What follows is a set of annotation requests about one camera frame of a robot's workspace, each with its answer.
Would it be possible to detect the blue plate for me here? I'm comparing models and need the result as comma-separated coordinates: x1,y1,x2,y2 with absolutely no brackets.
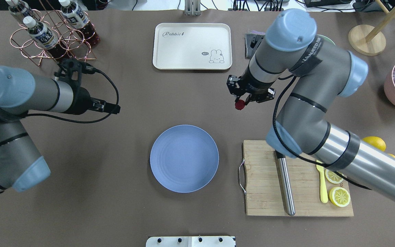
149,125,219,193

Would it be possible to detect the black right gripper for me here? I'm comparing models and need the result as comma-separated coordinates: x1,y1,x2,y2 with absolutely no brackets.
227,67,275,105

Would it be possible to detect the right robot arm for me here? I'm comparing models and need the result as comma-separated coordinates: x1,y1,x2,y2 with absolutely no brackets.
226,9,395,201

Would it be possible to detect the dark drink bottle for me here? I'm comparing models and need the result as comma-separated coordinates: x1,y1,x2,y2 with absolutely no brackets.
5,0,38,25
59,0,100,47
23,16,71,62

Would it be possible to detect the grey folded cloth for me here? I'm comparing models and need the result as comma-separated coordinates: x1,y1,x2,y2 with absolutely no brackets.
244,30,265,59

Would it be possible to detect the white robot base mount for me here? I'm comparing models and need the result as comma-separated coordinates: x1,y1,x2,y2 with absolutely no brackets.
146,236,237,247

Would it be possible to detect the red strawberry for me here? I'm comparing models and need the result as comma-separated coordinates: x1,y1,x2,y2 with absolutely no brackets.
235,99,246,110

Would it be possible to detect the lemon half slice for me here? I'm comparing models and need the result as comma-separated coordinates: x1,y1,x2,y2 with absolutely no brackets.
328,187,351,207
324,169,344,184

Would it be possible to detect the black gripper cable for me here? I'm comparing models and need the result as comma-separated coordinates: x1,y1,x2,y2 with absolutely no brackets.
23,67,120,124

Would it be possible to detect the wooden cutting board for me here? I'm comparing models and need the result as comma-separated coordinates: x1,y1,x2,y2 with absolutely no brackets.
240,140,354,217

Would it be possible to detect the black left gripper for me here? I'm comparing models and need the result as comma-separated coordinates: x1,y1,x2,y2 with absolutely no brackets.
55,58,121,115

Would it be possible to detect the steel muddler black cap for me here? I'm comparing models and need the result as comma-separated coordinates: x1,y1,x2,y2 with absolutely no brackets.
276,151,295,216

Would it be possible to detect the yellow plastic knife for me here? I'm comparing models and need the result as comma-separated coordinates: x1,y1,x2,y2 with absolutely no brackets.
316,164,328,203

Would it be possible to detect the wooden mug tree stand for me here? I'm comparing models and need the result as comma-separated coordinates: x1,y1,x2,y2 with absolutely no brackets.
348,0,395,56

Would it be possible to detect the green bowl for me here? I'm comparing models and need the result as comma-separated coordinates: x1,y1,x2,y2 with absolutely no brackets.
318,35,336,45

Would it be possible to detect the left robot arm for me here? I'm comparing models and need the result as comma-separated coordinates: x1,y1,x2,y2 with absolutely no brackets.
0,58,120,194

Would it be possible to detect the cream rabbit tray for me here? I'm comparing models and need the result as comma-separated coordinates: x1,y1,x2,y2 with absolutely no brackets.
152,23,232,70

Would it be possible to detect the aluminium frame post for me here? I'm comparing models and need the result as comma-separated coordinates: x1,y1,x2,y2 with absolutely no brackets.
184,0,202,16

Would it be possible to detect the copper wire bottle rack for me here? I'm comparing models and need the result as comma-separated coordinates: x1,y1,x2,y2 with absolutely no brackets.
10,9,97,66

